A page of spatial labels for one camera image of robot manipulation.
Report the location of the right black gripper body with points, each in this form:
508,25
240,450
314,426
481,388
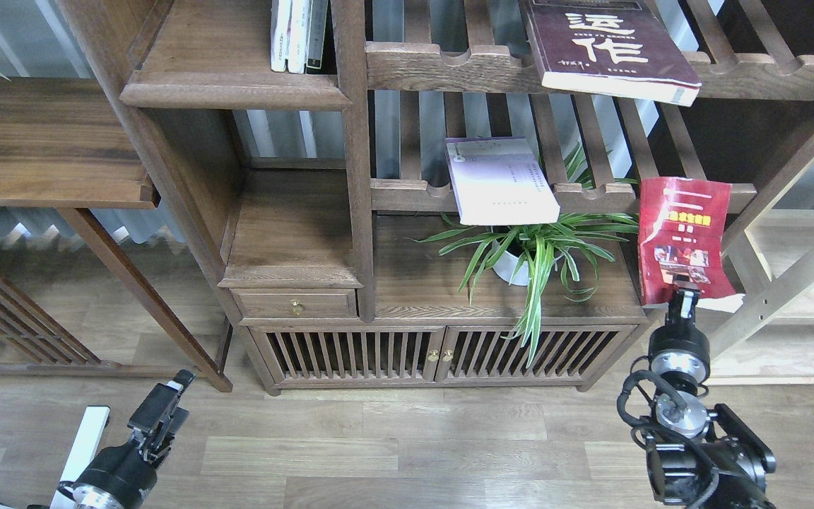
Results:
680,347

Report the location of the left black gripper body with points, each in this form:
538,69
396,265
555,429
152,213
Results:
126,473

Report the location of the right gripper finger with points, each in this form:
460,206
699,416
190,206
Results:
675,314
686,301

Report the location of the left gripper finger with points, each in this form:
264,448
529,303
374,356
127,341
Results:
162,399
167,429

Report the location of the red paperback book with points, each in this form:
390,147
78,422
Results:
681,222

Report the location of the dark maroon book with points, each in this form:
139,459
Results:
616,48

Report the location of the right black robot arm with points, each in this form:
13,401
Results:
696,457

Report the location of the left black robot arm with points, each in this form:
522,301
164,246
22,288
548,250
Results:
122,476

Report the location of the white base bar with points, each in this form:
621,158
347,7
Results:
83,451

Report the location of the green spider plant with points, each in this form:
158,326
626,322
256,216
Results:
561,246

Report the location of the brass drawer knob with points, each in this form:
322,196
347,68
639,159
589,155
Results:
296,307

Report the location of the white plant pot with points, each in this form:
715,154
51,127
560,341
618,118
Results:
516,266

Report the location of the dark slatted wooden rack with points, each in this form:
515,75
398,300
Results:
48,348

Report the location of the pale lavender book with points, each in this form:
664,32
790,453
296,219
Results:
497,181

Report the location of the dark wooden bookshelf cabinet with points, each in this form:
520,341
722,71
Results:
320,187

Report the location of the grey dark upright book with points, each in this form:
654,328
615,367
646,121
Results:
318,20

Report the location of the white striped upright book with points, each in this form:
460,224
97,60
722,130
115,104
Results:
298,36

